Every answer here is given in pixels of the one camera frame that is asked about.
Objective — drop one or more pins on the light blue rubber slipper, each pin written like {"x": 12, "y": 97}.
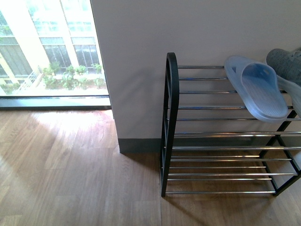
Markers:
{"x": 256, "y": 83}

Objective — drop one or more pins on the black metal shoe rack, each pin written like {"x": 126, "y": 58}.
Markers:
{"x": 211, "y": 144}

